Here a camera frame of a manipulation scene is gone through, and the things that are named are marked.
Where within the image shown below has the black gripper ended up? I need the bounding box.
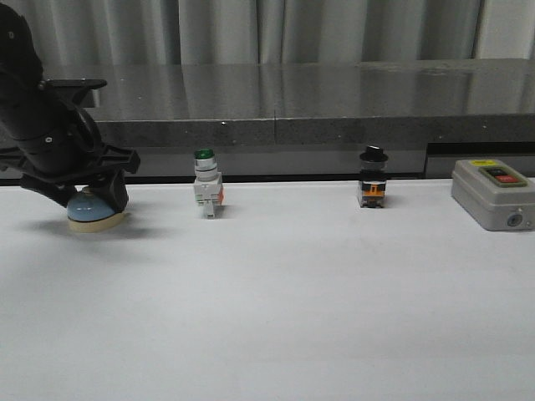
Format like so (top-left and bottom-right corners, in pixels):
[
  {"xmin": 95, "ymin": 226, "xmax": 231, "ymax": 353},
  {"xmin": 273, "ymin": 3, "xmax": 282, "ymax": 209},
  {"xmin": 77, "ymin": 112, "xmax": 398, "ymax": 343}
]
[{"xmin": 1, "ymin": 78, "xmax": 140, "ymax": 213}]

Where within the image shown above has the blue and cream desk bell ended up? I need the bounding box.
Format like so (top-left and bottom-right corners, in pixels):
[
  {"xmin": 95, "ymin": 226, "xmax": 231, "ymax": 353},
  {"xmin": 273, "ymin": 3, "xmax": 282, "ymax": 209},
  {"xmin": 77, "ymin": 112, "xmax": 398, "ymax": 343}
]
[{"xmin": 66, "ymin": 187, "xmax": 126, "ymax": 233}]

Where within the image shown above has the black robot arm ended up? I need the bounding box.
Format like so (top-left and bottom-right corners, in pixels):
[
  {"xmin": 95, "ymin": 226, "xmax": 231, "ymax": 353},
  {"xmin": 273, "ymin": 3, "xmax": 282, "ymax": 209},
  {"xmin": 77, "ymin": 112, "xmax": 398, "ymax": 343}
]
[{"xmin": 1, "ymin": 5, "xmax": 140, "ymax": 213}]

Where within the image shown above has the grey curtain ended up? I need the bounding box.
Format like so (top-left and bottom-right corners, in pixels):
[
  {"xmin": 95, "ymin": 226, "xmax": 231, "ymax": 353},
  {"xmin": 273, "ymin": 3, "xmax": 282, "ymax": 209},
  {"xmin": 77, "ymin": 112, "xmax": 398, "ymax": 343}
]
[{"xmin": 11, "ymin": 1, "xmax": 483, "ymax": 65}]

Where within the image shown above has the dark granite counter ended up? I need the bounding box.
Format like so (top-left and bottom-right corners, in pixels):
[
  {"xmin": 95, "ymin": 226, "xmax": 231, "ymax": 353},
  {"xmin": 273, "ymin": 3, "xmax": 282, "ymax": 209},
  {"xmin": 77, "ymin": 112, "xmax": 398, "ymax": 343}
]
[{"xmin": 45, "ymin": 59, "xmax": 534, "ymax": 183}]

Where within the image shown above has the green pushbutton switch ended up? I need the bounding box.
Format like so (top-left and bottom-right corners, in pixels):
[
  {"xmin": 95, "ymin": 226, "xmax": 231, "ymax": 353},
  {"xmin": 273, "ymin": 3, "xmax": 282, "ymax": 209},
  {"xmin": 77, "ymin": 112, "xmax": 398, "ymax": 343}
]
[{"xmin": 193, "ymin": 148, "xmax": 224, "ymax": 218}]

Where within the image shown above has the black selector switch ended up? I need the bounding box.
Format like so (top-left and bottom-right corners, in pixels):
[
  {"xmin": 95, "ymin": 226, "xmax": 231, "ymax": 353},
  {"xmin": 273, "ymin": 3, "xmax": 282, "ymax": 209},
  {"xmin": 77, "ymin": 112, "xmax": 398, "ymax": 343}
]
[{"xmin": 357, "ymin": 145, "xmax": 389, "ymax": 208}]

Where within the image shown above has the grey start-stop switch box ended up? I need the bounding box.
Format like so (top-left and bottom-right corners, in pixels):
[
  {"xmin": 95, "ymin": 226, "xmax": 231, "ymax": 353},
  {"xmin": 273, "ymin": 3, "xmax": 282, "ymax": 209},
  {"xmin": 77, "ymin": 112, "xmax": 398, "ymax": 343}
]
[{"xmin": 451, "ymin": 159, "xmax": 534, "ymax": 231}]

